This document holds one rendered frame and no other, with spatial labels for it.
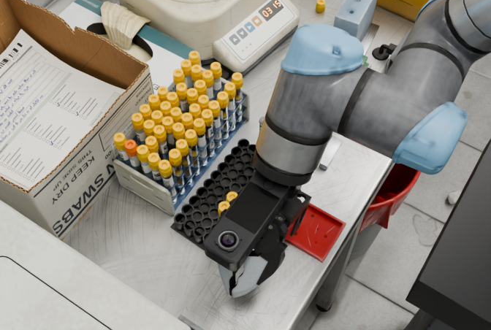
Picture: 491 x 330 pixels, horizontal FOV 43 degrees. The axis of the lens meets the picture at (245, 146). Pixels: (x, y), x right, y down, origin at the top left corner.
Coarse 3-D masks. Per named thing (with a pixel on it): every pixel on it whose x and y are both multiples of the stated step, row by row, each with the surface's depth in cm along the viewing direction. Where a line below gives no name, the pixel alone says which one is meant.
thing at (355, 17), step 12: (348, 0) 99; (360, 0) 99; (372, 0) 99; (348, 12) 97; (360, 12) 97; (372, 12) 104; (336, 24) 98; (348, 24) 97; (360, 24) 98; (372, 24) 108; (360, 36) 102; (372, 36) 107
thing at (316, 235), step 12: (312, 204) 90; (300, 216) 89; (312, 216) 89; (324, 216) 89; (288, 228) 88; (300, 228) 88; (312, 228) 88; (324, 228) 88; (336, 228) 88; (288, 240) 87; (300, 240) 87; (312, 240) 87; (324, 240) 87; (336, 240) 87; (312, 252) 86; (324, 252) 86
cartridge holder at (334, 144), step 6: (330, 138) 95; (336, 138) 95; (330, 144) 95; (336, 144) 95; (330, 150) 94; (336, 150) 94; (324, 156) 93; (330, 156) 93; (324, 162) 93; (330, 162) 93; (324, 168) 93
